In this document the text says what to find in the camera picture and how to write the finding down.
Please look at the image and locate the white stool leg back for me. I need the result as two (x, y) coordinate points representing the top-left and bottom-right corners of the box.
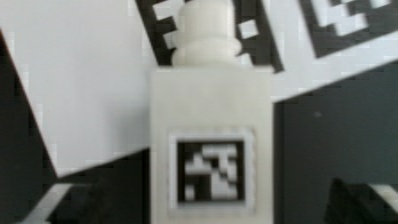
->
(150, 0), (276, 224)

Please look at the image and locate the white marker sheet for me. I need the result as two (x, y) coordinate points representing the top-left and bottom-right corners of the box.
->
(0, 0), (398, 176)

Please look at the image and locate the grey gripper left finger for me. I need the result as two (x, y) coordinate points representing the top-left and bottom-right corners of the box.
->
(20, 183), (73, 224)

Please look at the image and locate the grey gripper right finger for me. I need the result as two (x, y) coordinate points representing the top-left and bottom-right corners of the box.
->
(368, 184), (398, 220)

